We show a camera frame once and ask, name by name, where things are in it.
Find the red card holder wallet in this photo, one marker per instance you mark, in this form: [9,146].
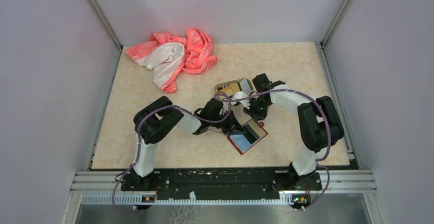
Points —
[240,143]

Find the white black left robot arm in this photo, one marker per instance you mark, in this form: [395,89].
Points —
[156,121]

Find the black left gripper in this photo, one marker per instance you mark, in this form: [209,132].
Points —
[233,126]

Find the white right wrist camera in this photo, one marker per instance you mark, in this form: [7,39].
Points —
[241,98]

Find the white slotted cable duct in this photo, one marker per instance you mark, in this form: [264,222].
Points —
[129,199]

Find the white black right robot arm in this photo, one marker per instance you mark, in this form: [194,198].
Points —
[319,122]

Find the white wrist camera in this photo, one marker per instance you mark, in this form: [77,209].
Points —
[227,107]
[241,98]

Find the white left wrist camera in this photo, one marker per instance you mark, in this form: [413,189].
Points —
[227,107]

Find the beige oval card tray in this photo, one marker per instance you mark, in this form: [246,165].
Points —
[226,90]

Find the pink white crumpled cloth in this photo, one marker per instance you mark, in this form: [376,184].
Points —
[168,55]

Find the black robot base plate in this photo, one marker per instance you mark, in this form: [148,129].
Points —
[246,183]

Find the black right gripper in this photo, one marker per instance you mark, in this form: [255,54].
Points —
[255,115]

